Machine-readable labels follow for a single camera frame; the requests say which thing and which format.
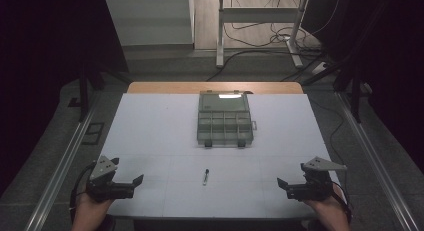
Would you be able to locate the clear plastic compartment box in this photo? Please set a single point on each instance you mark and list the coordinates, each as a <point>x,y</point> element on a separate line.
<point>225,124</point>

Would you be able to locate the black tripod stand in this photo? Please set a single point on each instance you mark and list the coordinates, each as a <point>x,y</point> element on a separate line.
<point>355,91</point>

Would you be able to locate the black floor frame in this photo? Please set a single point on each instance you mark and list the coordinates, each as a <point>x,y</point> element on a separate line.
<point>93,133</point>

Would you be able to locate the dark curtain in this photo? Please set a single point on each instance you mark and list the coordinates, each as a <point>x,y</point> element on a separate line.
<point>40,57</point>
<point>393,57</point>

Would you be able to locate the white metal desk frame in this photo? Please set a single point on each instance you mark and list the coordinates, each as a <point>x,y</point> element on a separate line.
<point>256,15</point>

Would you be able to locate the person's right hand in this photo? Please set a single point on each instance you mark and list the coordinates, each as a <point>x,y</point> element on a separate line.
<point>328,209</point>

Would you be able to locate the white table cover sheet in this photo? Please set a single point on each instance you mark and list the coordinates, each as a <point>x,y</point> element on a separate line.
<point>160,131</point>

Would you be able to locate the white cabinet panel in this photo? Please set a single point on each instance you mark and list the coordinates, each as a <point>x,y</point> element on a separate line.
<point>150,21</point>

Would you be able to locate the white power strip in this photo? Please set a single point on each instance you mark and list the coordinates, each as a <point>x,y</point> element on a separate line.
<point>319,68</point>

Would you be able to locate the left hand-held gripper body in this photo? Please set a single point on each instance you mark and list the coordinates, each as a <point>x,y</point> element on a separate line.
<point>106,190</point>

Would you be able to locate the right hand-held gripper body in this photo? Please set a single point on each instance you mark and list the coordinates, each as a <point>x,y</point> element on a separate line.
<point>315,189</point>

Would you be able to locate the small black-tipped silver pen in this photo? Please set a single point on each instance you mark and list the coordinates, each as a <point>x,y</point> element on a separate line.
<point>206,177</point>

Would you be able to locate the person's left hand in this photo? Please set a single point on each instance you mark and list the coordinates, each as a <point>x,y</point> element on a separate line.
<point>91,209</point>

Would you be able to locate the aluminium floor rail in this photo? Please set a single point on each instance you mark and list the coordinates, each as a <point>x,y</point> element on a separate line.
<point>63,164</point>
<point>373,157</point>

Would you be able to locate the wooden table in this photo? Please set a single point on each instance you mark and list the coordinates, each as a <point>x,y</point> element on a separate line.
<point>166,87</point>

